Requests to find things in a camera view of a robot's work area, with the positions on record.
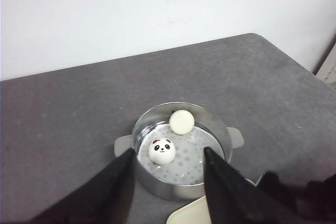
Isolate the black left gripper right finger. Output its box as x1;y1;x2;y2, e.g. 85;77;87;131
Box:
203;147;307;223

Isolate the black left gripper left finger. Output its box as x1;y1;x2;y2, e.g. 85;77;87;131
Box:
29;148;135;223

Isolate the panda bun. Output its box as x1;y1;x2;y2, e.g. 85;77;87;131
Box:
169;110;195;135
149;138;176;165

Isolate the cream plastic tray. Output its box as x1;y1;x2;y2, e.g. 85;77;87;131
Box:
166;196;212;224

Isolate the stainless steel steamer pot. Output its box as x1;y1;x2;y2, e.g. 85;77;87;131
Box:
114;102;244;201

